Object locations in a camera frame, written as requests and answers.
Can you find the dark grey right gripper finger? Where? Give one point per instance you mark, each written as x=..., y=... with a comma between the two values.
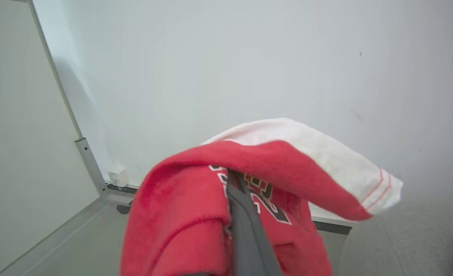
x=249, y=237

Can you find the red fleece top white sleeve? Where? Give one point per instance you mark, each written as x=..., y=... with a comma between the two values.
x=180, y=214

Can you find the black frame foot caster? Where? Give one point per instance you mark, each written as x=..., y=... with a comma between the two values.
x=123, y=208

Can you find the white wall socket box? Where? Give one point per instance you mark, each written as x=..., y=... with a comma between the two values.
x=118, y=177

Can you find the grey metal partition frame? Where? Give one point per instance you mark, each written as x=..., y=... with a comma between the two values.
x=90, y=165

